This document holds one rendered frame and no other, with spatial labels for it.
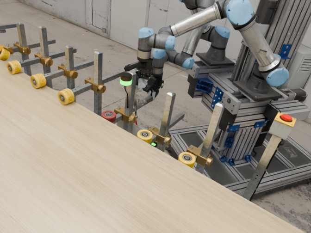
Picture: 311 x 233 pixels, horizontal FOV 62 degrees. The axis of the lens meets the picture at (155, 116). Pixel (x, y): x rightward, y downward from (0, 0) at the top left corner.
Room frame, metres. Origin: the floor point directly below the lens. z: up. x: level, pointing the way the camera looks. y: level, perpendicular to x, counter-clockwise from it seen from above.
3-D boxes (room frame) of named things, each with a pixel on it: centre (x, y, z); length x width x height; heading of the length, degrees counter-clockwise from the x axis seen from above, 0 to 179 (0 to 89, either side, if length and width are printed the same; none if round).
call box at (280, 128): (0.87, -0.50, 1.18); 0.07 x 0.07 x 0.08; 60
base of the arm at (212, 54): (1.95, -0.39, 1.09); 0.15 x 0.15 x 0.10
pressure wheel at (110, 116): (1.16, 0.26, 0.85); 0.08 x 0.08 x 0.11
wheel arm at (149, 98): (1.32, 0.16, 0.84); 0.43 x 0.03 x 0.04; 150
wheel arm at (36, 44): (1.86, 1.01, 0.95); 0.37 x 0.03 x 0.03; 150
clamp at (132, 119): (1.25, 0.18, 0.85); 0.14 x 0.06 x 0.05; 60
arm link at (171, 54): (1.61, -0.03, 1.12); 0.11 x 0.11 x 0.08; 58
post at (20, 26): (1.75, 1.02, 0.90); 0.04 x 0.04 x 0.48; 60
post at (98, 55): (1.37, 0.37, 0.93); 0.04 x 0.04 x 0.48; 60
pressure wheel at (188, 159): (0.91, -0.18, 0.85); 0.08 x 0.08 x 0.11
